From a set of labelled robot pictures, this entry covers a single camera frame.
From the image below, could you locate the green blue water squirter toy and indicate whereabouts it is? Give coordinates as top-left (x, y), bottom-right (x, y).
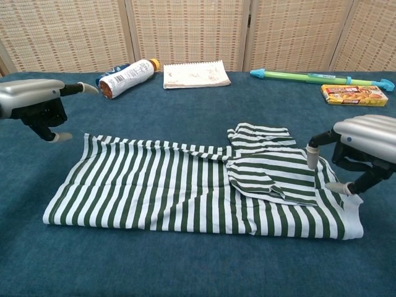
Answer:
top-left (249, 69), bottom-right (396, 92)

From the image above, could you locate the white bottle with yellow cap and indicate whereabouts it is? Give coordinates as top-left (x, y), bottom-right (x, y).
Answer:
top-left (98, 58), bottom-right (161, 100)

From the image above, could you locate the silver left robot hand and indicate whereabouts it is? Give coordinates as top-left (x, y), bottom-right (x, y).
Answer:
top-left (0, 79), bottom-right (100, 144)

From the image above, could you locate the green white striped T-shirt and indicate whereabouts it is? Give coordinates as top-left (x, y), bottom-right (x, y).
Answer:
top-left (42, 122), bottom-right (365, 241)

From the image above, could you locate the white spiral notepad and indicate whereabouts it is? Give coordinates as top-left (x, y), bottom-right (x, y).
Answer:
top-left (163, 61), bottom-right (232, 90)

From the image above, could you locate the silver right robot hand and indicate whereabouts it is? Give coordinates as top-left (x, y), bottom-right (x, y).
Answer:
top-left (306, 114), bottom-right (396, 197)

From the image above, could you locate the woven folding screen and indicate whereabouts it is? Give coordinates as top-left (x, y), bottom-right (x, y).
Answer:
top-left (0, 0), bottom-right (396, 75)

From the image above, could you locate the yellow curry box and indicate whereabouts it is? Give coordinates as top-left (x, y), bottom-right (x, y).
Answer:
top-left (320, 84), bottom-right (389, 108)

